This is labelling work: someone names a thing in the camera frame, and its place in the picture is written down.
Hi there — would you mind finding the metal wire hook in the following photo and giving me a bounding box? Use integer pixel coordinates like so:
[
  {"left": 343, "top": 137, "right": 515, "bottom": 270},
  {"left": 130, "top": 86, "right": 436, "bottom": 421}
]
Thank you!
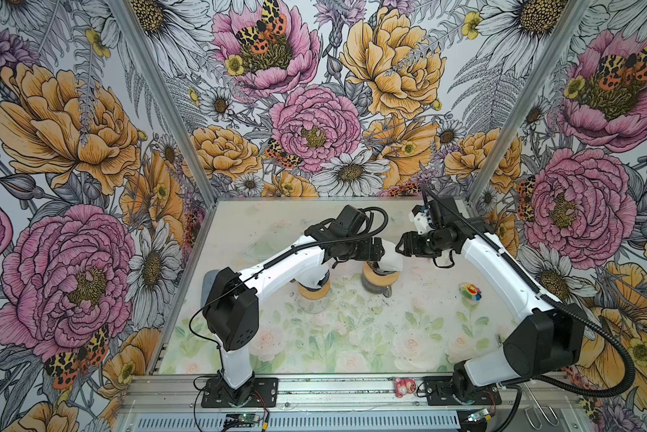
[{"left": 523, "top": 384, "right": 560, "bottom": 431}]

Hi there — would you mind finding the pink toy on rail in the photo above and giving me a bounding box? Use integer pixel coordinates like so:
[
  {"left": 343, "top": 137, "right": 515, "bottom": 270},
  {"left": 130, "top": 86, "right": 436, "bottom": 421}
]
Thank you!
[{"left": 395, "top": 377, "right": 417, "bottom": 398}]

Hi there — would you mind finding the grey ribbed glass pitcher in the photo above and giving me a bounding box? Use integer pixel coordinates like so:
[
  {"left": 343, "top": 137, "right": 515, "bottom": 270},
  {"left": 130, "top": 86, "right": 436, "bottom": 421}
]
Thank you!
[{"left": 362, "top": 280, "right": 393, "bottom": 298}]

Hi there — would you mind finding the green circuit board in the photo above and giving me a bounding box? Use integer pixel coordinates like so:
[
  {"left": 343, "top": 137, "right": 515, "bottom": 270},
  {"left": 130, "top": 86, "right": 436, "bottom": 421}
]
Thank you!
[
  {"left": 466, "top": 409, "right": 492, "bottom": 422},
  {"left": 223, "top": 413, "right": 264, "bottom": 431}
]

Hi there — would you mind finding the aluminium front rail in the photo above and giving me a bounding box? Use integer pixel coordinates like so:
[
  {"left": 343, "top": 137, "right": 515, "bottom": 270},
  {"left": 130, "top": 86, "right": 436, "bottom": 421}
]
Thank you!
[{"left": 114, "top": 374, "right": 593, "bottom": 431}]

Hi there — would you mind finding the green circuit board left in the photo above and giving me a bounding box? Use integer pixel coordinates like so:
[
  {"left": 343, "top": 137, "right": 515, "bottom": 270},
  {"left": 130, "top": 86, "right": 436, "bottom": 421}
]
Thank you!
[{"left": 223, "top": 413, "right": 264, "bottom": 431}]

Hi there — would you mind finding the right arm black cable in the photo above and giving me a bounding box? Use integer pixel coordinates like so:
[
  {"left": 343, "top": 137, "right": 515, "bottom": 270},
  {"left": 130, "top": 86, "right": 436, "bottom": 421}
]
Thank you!
[{"left": 419, "top": 185, "right": 637, "bottom": 400}]

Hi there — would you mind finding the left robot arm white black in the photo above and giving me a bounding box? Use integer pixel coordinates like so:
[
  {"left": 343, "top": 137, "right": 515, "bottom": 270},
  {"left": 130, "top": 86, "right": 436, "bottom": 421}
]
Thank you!
[{"left": 200, "top": 205, "right": 389, "bottom": 406}]

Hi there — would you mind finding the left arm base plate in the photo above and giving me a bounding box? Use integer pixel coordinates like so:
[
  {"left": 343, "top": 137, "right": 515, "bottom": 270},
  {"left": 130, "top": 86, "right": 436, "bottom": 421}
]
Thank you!
[{"left": 200, "top": 375, "right": 279, "bottom": 409}]

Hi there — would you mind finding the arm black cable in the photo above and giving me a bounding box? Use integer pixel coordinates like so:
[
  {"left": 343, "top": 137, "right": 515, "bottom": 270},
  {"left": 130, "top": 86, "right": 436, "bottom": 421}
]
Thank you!
[
  {"left": 187, "top": 206, "right": 390, "bottom": 349},
  {"left": 419, "top": 185, "right": 637, "bottom": 400}
]

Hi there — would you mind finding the colourful small toy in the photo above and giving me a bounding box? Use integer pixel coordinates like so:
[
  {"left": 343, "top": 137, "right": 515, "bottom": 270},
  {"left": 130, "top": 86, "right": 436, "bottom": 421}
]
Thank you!
[{"left": 459, "top": 283, "right": 482, "bottom": 302}]

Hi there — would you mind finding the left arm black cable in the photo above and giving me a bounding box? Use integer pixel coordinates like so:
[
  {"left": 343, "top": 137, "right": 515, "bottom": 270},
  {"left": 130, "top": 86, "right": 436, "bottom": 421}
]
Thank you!
[{"left": 187, "top": 206, "right": 390, "bottom": 349}]

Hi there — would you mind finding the white paper coffee filter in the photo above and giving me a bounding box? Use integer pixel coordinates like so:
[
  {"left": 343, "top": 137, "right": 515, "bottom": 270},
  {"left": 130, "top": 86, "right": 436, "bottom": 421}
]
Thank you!
[{"left": 296, "top": 265, "right": 330, "bottom": 291}]

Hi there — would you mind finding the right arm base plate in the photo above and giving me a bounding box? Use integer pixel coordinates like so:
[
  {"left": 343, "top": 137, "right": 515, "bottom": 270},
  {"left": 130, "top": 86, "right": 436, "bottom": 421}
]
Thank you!
[{"left": 422, "top": 375, "right": 503, "bottom": 409}]

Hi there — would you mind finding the green circuit board right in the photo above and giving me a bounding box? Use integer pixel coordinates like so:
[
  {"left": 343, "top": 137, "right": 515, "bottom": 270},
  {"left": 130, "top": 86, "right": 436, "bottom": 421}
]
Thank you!
[{"left": 466, "top": 409, "right": 492, "bottom": 422}]

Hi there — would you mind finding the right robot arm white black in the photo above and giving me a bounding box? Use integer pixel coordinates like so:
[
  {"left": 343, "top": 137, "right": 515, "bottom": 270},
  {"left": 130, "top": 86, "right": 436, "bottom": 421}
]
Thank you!
[{"left": 395, "top": 186, "right": 584, "bottom": 402}]

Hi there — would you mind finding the wooden dripper ring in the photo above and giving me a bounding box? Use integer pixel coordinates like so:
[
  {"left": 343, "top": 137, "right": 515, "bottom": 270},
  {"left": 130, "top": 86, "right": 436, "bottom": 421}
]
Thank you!
[
  {"left": 361, "top": 264, "right": 401, "bottom": 287},
  {"left": 297, "top": 280, "right": 332, "bottom": 302}
]

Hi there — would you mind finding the grey blue oval pad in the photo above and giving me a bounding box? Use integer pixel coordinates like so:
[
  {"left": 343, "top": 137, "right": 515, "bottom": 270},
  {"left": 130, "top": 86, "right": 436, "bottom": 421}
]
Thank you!
[{"left": 201, "top": 269, "right": 220, "bottom": 304}]

